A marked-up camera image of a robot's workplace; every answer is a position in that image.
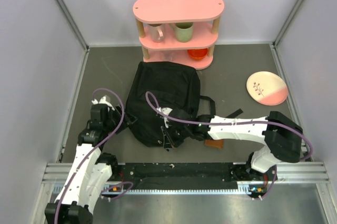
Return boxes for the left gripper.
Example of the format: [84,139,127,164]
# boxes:
[104,103,136,134]

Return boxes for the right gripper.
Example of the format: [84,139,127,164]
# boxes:
[162,122,191,149]

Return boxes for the black student backpack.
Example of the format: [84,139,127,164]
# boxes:
[125,62,216,147]

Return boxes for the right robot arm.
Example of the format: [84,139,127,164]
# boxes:
[158,108,303,180]

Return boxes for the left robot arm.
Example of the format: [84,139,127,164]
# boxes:
[45,102,176,223]

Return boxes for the brown leather wallet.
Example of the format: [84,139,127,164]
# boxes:
[205,140,224,149]

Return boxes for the clear drinking glass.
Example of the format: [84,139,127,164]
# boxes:
[163,51,174,62]

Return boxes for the pink mug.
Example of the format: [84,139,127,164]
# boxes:
[147,24,165,43]

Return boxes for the orange bowl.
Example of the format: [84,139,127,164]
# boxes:
[187,48,209,60]

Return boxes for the green mug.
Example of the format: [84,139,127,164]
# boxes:
[169,22,193,43]

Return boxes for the pink three-tier shelf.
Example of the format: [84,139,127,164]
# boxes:
[133,0,225,70]

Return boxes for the cream and pink plate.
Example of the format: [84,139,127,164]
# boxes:
[246,71,289,106]

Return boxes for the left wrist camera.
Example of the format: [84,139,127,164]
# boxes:
[91,95,115,110]

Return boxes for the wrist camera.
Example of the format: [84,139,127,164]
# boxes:
[91,95,115,110]
[156,107,173,128]

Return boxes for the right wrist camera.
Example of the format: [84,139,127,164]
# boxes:
[156,107,173,128]

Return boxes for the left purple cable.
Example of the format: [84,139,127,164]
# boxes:
[54,89,134,224]

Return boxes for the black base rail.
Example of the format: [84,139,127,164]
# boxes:
[110,162,273,190]

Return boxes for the grey cable duct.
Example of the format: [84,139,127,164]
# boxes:
[52,184,266,196]

